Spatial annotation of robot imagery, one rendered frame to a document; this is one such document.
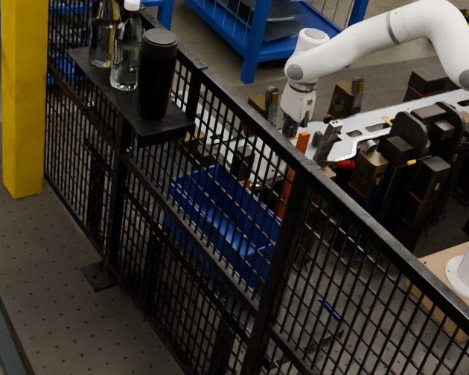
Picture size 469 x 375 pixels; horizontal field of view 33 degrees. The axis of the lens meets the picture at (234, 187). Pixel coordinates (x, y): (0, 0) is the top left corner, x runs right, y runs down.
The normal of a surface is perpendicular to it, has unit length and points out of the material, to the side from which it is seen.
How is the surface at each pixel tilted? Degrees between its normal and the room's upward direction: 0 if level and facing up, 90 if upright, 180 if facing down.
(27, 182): 90
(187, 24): 0
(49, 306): 0
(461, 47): 54
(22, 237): 0
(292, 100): 91
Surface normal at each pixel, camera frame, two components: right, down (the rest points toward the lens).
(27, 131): 0.56, 0.58
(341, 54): 0.33, 0.21
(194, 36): 0.17, -0.77
